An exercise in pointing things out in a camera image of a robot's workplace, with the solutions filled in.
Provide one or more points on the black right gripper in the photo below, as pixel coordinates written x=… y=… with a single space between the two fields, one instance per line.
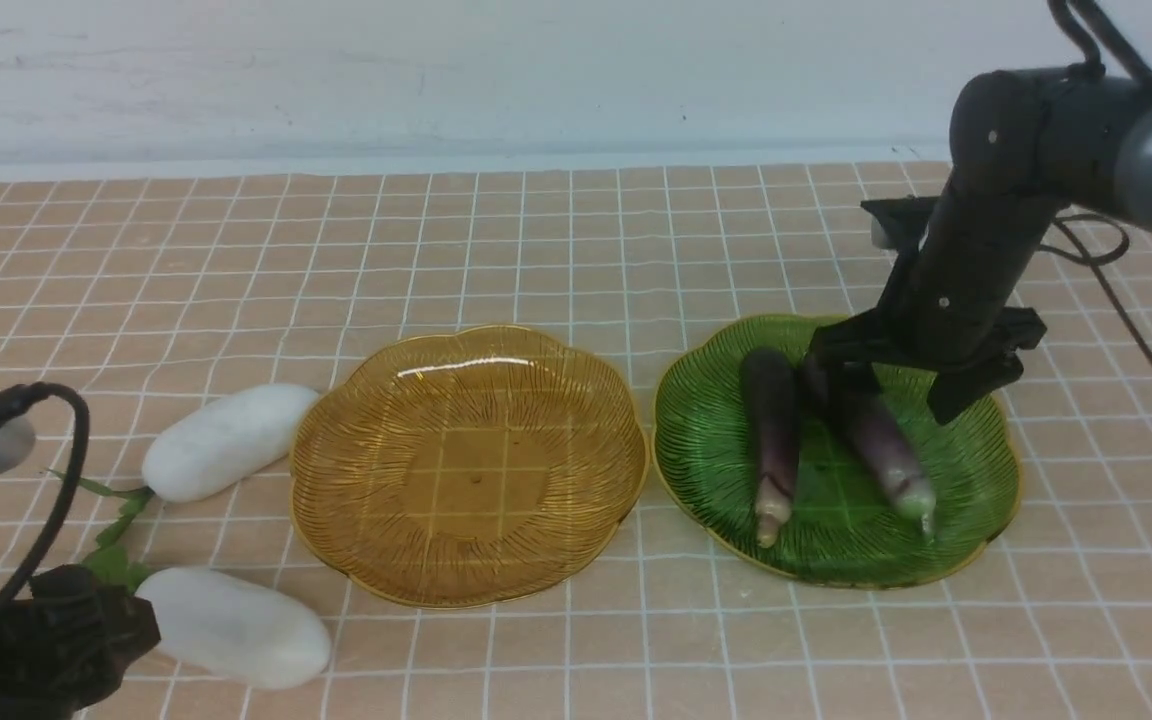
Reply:
x=943 y=309

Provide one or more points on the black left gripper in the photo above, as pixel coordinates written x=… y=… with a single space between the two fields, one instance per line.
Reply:
x=69 y=645

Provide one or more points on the purple eggplant green stem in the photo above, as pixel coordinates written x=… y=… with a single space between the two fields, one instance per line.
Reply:
x=881 y=446

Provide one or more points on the dark purple eggplant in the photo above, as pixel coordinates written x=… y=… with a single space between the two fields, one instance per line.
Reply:
x=770 y=396

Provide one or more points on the white radish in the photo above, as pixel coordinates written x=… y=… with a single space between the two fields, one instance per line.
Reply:
x=229 y=627
x=213 y=448

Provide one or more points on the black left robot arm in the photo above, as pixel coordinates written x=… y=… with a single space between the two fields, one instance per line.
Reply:
x=68 y=645

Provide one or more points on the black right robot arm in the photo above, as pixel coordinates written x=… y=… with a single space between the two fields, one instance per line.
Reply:
x=1025 y=145

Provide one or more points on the green plastic plate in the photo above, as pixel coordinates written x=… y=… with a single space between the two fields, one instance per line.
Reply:
x=842 y=533

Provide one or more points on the checkered tan tablecloth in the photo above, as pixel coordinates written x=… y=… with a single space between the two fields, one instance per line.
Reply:
x=155 y=295

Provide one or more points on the amber plastic plate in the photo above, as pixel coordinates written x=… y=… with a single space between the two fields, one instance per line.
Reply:
x=451 y=471

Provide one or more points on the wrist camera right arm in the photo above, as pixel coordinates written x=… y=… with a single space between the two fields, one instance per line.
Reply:
x=898 y=224

